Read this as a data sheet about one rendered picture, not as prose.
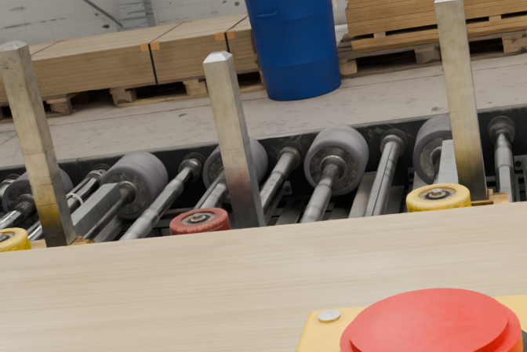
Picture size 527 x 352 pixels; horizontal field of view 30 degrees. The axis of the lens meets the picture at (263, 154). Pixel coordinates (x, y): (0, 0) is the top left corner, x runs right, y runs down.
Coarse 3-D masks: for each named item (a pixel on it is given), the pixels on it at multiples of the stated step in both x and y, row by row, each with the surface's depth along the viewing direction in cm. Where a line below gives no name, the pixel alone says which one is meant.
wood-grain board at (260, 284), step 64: (0, 256) 134; (64, 256) 129; (128, 256) 125; (192, 256) 121; (256, 256) 117; (320, 256) 113; (384, 256) 110; (448, 256) 107; (512, 256) 104; (0, 320) 113; (64, 320) 109; (128, 320) 106; (192, 320) 103; (256, 320) 100
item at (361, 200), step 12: (516, 156) 183; (408, 168) 188; (516, 168) 183; (372, 180) 186; (420, 180) 181; (288, 192) 194; (360, 192) 181; (228, 204) 191; (276, 204) 187; (360, 204) 174; (0, 216) 208; (348, 216) 170; (360, 216) 168; (108, 228) 187; (120, 228) 190; (96, 240) 182; (108, 240) 184
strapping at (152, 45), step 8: (216, 32) 631; (224, 32) 626; (232, 32) 625; (64, 40) 733; (152, 40) 649; (216, 40) 629; (144, 48) 642; (152, 48) 641; (152, 56) 643; (152, 64) 645
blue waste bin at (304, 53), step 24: (264, 0) 570; (288, 0) 566; (312, 0) 570; (264, 24) 577; (288, 24) 572; (312, 24) 574; (264, 48) 585; (288, 48) 576; (312, 48) 577; (336, 48) 597; (264, 72) 595; (288, 72) 582; (312, 72) 581; (336, 72) 594; (288, 96) 588; (312, 96) 586
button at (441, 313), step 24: (432, 288) 23; (456, 288) 23; (360, 312) 23; (384, 312) 23; (408, 312) 22; (432, 312) 22; (456, 312) 22; (480, 312) 22; (504, 312) 22; (360, 336) 22; (384, 336) 22; (408, 336) 21; (432, 336) 21; (456, 336) 21; (480, 336) 21; (504, 336) 21
